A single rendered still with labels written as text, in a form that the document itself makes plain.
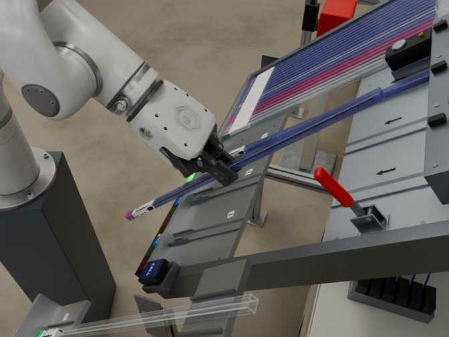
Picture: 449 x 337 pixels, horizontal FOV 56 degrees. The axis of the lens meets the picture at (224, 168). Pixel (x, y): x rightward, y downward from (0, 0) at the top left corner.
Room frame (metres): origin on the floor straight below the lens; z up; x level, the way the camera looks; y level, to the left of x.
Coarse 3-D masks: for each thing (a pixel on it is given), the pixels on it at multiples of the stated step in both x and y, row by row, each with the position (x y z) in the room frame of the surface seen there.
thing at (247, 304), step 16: (192, 304) 0.19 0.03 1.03; (208, 304) 0.18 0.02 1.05; (224, 304) 0.17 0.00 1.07; (240, 304) 0.17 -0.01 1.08; (256, 304) 0.17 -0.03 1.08; (112, 320) 0.22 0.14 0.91; (128, 320) 0.21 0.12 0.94; (144, 320) 0.20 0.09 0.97; (160, 320) 0.19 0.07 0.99; (176, 320) 0.18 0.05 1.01; (192, 320) 0.18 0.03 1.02; (64, 336) 0.24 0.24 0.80; (80, 336) 0.23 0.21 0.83
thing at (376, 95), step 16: (368, 96) 0.39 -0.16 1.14; (336, 112) 0.39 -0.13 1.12; (352, 112) 0.39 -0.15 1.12; (304, 128) 0.40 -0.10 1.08; (320, 128) 0.39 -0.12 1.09; (272, 144) 0.41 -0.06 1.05; (288, 144) 0.40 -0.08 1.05; (240, 160) 0.42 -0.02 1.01; (256, 160) 0.41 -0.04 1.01; (208, 176) 0.43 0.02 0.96; (176, 192) 0.44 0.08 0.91
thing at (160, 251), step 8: (248, 80) 0.98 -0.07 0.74; (240, 96) 0.91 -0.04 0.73; (232, 112) 0.84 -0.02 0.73; (224, 120) 0.81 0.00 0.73; (224, 128) 0.79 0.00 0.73; (200, 176) 0.63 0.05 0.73; (192, 192) 0.58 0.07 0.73; (184, 200) 0.56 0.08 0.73; (192, 200) 0.57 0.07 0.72; (176, 208) 0.54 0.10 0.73; (184, 208) 0.54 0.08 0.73; (176, 216) 0.52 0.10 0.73; (184, 216) 0.53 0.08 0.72; (168, 224) 0.50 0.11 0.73; (176, 224) 0.50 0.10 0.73; (168, 232) 0.48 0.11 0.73; (176, 232) 0.49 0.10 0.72; (160, 240) 0.46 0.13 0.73; (168, 240) 0.46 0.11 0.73; (160, 248) 0.44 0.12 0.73; (168, 248) 0.45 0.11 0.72; (152, 256) 0.42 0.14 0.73; (160, 256) 0.43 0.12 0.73
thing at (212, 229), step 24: (240, 144) 0.69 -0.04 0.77; (264, 168) 0.55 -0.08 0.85; (216, 192) 0.55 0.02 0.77; (240, 192) 0.51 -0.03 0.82; (192, 216) 0.51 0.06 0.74; (216, 216) 0.47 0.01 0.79; (240, 216) 0.44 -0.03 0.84; (192, 240) 0.44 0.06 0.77; (216, 240) 0.41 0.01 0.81; (192, 264) 0.37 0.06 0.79
